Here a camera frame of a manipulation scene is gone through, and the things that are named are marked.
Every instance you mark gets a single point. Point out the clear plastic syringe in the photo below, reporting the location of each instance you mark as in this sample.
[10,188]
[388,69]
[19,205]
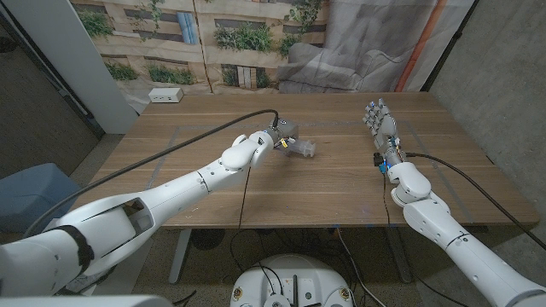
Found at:
[305,148]

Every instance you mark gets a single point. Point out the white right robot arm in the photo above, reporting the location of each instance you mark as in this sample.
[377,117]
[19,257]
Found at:
[460,247]

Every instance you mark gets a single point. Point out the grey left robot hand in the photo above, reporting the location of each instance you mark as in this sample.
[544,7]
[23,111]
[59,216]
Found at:
[286,130]

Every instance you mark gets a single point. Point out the grey table leg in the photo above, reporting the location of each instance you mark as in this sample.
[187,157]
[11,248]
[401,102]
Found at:
[179,260]
[401,264]

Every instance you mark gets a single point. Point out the black backdrop stand pole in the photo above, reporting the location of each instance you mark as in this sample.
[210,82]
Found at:
[449,48]

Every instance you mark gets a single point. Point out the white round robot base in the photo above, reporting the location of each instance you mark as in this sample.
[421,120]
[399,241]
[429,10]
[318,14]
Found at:
[315,273]

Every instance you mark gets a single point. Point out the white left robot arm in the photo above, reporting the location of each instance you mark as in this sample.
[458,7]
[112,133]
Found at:
[179,189]

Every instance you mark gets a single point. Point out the blue upholstered seat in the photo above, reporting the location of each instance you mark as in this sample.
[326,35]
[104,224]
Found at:
[30,192]

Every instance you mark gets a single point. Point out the white partition panel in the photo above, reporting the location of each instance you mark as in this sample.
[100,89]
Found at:
[64,51]

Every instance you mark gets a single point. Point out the black round floor disc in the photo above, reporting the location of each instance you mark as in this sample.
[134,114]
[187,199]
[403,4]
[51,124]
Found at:
[207,239]

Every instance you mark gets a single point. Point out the white power strip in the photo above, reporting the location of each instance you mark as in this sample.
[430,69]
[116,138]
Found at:
[165,94]

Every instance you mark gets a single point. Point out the printed fabric backdrop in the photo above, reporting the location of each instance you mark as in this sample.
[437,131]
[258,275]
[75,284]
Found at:
[341,42]

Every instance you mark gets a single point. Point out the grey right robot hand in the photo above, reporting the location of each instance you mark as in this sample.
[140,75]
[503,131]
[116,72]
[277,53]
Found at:
[386,125]

